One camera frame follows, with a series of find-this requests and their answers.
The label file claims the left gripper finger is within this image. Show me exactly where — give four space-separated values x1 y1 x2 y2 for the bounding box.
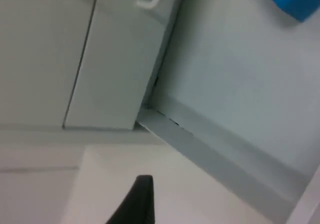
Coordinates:
104 175 156 224

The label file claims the small grey chest of drawers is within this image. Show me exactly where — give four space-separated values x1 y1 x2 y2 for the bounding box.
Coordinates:
0 0 187 131

